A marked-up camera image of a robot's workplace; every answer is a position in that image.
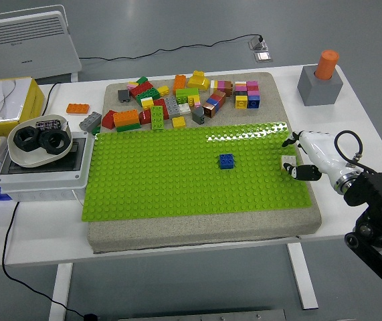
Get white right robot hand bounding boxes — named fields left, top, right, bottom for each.
left=282, top=130, right=359, bottom=183

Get white square toy brick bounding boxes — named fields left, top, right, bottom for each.
left=280, top=154, right=297, bottom=171

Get blue square toy brick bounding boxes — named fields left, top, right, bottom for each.
left=219, top=153, right=235, bottom=171

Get yellow curved toy brick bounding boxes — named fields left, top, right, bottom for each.
left=187, top=70, right=211, bottom=91

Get long lime toy brick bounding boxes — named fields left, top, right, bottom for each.
left=175, top=88, right=200, bottom=99

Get tall orange toy brick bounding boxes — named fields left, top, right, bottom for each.
left=173, top=74, right=187, bottom=93

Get green studded baseplate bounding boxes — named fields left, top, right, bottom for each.
left=80, top=120, right=312, bottom=222

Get long red toy brick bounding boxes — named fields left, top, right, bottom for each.
left=130, top=81, right=155, bottom=98

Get large orange toy brick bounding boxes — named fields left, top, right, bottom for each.
left=112, top=109, right=140, bottom=128

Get red sloped toy brick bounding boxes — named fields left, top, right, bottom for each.
left=101, top=110, right=118, bottom=130

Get long grey toy brick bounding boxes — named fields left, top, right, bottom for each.
left=78, top=111, right=102, bottom=131

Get flat orange toy brick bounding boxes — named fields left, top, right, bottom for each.
left=66, top=102, right=90, bottom=115

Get grey block holder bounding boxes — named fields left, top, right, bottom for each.
left=296, top=63, right=343, bottom=107

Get blue pink brick stack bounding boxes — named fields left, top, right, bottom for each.
left=246, top=80, right=261, bottom=110

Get orange cylinder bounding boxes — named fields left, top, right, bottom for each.
left=314, top=49, right=340, bottom=80

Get yellow black white brick stack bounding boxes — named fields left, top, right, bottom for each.
left=234, top=81, right=249, bottom=110

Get closed floor socket plate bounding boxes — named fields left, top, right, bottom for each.
left=254, top=50, right=274, bottom=64

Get brown blue red brick stack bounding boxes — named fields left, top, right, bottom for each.
left=202, top=89, right=227, bottom=118

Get open floor socket with plug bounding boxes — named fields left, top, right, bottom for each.
left=248, top=34, right=270, bottom=51

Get dark grey holed brick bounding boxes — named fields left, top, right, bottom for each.
left=192, top=106, right=206, bottom=124

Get white table leg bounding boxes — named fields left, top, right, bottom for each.
left=48, top=262, right=74, bottom=321
left=286, top=242, right=319, bottom=310

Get grey-brown mat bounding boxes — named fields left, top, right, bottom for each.
left=86, top=72, right=322, bottom=255

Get grey eight-stud brick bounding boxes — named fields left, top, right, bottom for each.
left=163, top=96, right=181, bottom=118

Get green eight-stud brick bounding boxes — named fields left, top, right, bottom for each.
left=150, top=106, right=166, bottom=130

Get long dark green brick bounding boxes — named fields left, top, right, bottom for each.
left=135, top=88, right=160, bottom=105

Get dark green flat brick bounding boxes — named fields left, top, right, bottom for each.
left=116, top=122, right=142, bottom=133

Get small black studded part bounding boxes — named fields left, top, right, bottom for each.
left=35, top=119, right=61, bottom=132

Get large black nut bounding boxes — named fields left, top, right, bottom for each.
left=39, top=129, right=70, bottom=155
left=12, top=125, right=41, bottom=153

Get grey junction box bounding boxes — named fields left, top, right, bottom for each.
left=0, top=130, right=95, bottom=203

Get white bowl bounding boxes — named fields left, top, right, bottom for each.
left=7, top=114, right=74, bottom=169

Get yellow tissue box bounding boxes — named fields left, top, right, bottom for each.
left=0, top=76, right=46, bottom=137

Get white panel heater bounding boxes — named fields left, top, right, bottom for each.
left=0, top=5, right=83, bottom=83

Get thin black cord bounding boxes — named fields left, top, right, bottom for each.
left=42, top=82, right=61, bottom=116

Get black power cord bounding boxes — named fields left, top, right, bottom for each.
left=1, top=200, right=100, bottom=321

